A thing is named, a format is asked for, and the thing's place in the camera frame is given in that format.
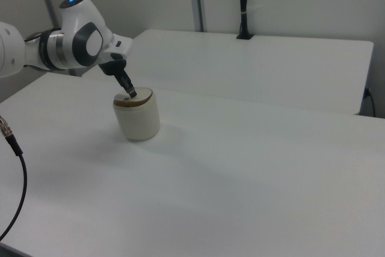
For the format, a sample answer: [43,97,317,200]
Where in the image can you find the black cable with metal connector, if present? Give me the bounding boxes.
[0,114,28,241]

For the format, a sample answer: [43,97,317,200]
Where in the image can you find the cream plastic trash bin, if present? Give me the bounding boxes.
[112,87,161,141]

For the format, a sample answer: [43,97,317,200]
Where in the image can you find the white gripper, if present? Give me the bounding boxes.
[100,33,138,98]

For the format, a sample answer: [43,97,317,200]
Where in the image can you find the black pole with clamp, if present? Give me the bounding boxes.
[236,0,254,40]

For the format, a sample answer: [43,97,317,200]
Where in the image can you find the black hanging cable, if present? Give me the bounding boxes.
[363,87,377,117]

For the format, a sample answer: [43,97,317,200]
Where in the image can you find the white table with side panel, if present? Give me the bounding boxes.
[81,29,375,116]

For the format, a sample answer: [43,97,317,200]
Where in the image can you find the cream oval bin lid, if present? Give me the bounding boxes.
[114,87,153,109]

